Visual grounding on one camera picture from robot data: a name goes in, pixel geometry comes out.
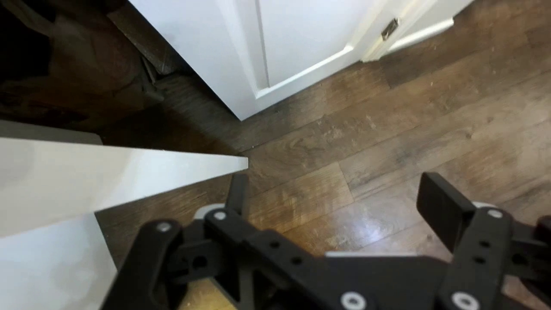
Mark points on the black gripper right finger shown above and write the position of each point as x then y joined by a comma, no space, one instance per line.
488,245

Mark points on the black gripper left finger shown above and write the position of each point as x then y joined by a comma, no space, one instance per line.
253,269

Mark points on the white closet door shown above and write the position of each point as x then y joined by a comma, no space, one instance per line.
253,54
52,252

